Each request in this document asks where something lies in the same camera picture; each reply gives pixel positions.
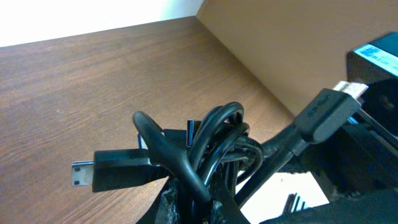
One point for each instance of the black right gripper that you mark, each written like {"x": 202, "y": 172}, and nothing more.
{"x": 351, "y": 136}

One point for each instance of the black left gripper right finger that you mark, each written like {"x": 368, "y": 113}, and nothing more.
{"x": 223, "y": 208}

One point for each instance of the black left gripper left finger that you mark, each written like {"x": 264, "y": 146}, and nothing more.
{"x": 164, "y": 209}

